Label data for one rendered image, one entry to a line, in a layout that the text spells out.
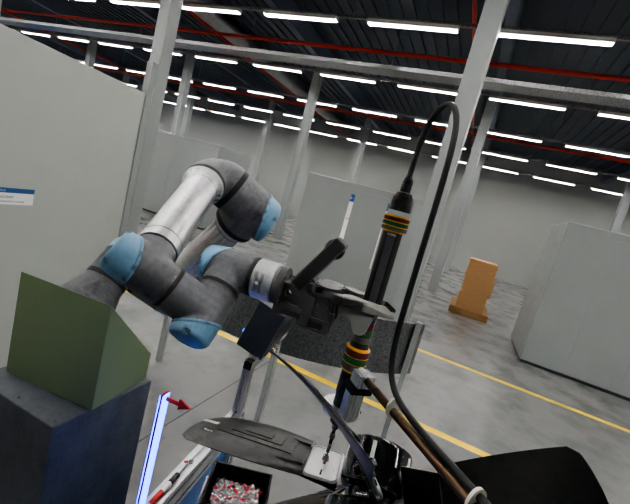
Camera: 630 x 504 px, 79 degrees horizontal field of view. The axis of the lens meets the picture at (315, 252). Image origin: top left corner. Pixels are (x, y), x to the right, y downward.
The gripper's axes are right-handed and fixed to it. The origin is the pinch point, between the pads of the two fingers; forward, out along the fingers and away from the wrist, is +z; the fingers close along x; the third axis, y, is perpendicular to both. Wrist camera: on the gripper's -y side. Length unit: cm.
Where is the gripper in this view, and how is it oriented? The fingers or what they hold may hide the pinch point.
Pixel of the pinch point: (388, 307)
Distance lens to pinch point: 67.3
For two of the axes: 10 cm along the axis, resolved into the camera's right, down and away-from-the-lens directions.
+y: -2.5, 9.6, 1.4
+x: -2.4, 0.7, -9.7
